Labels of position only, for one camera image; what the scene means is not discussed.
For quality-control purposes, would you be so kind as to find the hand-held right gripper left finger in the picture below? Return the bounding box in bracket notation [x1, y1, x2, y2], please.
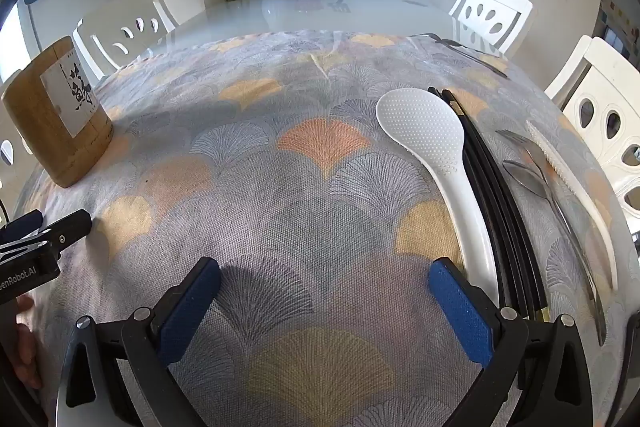
[57, 257, 222, 427]

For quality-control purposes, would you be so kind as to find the bamboo utensil holder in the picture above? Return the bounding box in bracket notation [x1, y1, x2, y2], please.
[1, 36, 115, 188]

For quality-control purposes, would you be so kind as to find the metal fork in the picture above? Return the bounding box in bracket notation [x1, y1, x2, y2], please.
[496, 129, 607, 348]

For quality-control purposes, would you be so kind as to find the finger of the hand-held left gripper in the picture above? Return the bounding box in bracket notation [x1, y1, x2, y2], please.
[30, 209, 93, 253]
[0, 209, 43, 244]

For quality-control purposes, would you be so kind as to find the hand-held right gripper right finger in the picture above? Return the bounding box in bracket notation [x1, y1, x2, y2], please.
[429, 258, 608, 427]

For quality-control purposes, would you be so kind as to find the white refrigerator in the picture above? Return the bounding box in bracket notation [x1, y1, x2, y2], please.
[25, 0, 116, 80]

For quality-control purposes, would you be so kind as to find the person's left hand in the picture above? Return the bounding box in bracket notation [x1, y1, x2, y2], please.
[15, 296, 43, 390]

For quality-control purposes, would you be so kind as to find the metal spoon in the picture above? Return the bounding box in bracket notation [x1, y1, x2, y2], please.
[502, 159, 603, 343]

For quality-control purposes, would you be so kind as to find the white rice paddle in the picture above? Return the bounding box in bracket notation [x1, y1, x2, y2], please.
[376, 88, 501, 303]

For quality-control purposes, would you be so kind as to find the fan-pattern tablecloth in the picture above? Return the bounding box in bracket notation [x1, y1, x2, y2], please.
[10, 32, 633, 427]

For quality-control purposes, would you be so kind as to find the white plastic knife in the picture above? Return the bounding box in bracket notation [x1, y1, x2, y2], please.
[526, 121, 618, 293]

